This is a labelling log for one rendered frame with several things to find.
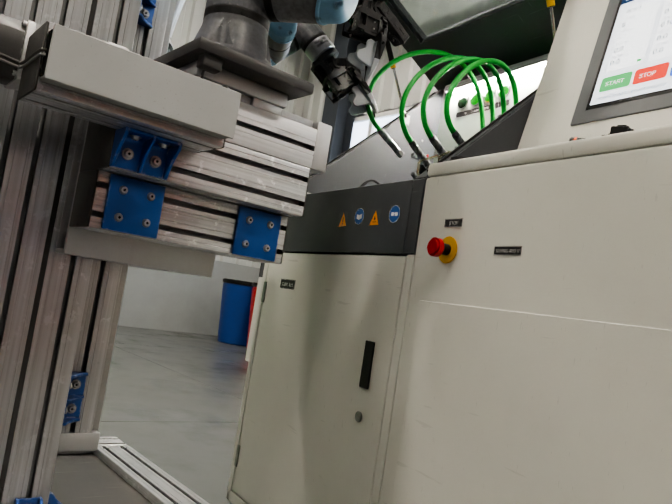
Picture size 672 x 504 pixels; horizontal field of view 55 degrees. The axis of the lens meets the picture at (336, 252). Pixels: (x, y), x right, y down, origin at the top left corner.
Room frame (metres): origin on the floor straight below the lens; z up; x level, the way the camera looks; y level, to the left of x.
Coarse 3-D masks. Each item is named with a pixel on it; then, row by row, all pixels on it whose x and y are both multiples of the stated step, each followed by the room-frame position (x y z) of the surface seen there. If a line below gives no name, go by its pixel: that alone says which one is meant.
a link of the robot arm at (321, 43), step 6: (324, 36) 1.67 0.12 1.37; (312, 42) 1.66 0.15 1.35; (318, 42) 1.66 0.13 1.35; (324, 42) 1.66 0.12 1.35; (330, 42) 1.67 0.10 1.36; (306, 48) 1.68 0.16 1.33; (312, 48) 1.67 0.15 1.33; (318, 48) 1.66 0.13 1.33; (324, 48) 1.66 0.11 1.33; (306, 54) 1.70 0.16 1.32; (312, 54) 1.67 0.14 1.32; (318, 54) 1.66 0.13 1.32; (312, 60) 1.69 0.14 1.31
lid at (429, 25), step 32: (416, 0) 1.91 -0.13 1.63; (448, 0) 1.84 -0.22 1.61; (480, 0) 1.77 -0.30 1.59; (512, 0) 1.70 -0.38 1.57; (544, 0) 1.62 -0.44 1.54; (416, 32) 2.02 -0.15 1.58; (448, 32) 1.92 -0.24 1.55; (480, 32) 1.85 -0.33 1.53; (512, 32) 1.78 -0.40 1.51; (544, 32) 1.71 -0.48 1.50; (512, 64) 1.88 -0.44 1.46
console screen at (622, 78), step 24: (624, 0) 1.30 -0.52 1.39; (648, 0) 1.24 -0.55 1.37; (624, 24) 1.27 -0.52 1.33; (648, 24) 1.22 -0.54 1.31; (600, 48) 1.31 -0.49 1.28; (624, 48) 1.25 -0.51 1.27; (648, 48) 1.20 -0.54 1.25; (600, 72) 1.28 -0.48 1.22; (624, 72) 1.23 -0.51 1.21; (648, 72) 1.18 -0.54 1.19; (600, 96) 1.26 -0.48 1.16; (624, 96) 1.20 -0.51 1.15; (648, 96) 1.16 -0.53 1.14; (576, 120) 1.29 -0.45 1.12; (600, 120) 1.24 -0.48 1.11
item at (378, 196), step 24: (336, 192) 1.58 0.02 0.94; (360, 192) 1.49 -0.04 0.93; (384, 192) 1.40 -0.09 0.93; (408, 192) 1.33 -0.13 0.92; (312, 216) 1.67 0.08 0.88; (336, 216) 1.57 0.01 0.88; (384, 216) 1.39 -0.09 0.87; (408, 216) 1.32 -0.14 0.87; (288, 240) 1.77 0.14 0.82; (312, 240) 1.66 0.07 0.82; (336, 240) 1.55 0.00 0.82; (360, 240) 1.46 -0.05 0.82; (384, 240) 1.38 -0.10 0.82
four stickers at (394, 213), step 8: (360, 208) 1.48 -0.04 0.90; (392, 208) 1.37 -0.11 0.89; (400, 208) 1.35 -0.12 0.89; (344, 216) 1.54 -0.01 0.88; (360, 216) 1.47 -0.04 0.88; (376, 216) 1.42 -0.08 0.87; (392, 216) 1.37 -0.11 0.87; (344, 224) 1.53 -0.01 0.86; (360, 224) 1.47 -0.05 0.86; (376, 224) 1.41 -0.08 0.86
